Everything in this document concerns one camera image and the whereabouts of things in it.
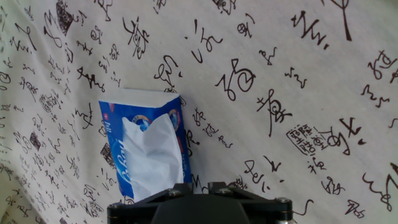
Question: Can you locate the blue tissue pack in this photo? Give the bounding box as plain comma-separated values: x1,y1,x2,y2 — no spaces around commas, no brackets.
98,88,193,202

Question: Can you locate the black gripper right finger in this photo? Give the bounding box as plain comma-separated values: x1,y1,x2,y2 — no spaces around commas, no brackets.
207,182,294,224

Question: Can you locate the calligraphy print tablecloth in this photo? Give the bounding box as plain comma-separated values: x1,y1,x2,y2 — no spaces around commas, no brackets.
0,0,398,224

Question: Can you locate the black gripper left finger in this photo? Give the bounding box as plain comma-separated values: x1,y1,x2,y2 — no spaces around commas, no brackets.
107,182,193,224

